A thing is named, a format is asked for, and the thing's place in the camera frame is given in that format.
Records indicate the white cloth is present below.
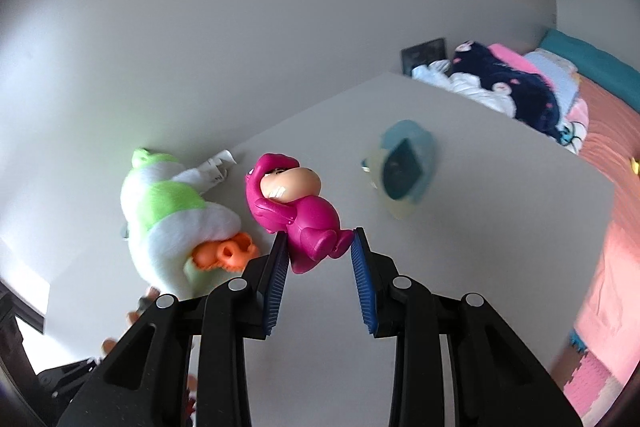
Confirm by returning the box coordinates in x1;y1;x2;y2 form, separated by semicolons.
411;59;518;118

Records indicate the person's left hand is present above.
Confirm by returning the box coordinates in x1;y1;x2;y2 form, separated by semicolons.
101;286;162;355

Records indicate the pink foam floor mat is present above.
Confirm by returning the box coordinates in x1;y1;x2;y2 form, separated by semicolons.
550;327;636;427

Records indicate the magenta cartoon figurine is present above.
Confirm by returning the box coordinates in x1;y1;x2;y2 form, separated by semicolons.
244;152;355;275

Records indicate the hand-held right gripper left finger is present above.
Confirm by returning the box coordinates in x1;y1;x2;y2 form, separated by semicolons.
57;232;290;427

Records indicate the light blue cloth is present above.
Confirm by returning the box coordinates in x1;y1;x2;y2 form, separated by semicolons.
525;49;581;115

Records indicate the teal translucent toy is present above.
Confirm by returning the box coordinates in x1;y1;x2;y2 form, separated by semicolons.
361;119;436;220

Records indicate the white crumpled paper slip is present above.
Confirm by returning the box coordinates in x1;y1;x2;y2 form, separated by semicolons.
192;149;238;192

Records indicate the pink bed sheet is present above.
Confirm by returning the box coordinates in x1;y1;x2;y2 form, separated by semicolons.
565;79;640;388

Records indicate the dark wooden furniture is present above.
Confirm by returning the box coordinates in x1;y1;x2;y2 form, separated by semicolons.
0;279;46;388

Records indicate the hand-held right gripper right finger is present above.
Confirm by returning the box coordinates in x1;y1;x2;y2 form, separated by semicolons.
350;227;583;427

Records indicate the green white plush toy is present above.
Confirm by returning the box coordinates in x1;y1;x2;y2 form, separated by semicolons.
120;148;261;300

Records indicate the teal blanket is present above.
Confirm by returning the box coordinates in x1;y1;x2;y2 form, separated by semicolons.
539;28;640;115

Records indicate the navy printed cloth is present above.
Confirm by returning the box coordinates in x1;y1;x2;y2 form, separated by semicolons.
450;40;566;140

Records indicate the bright pink blanket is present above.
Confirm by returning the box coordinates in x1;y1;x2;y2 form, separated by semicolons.
487;43;556;88

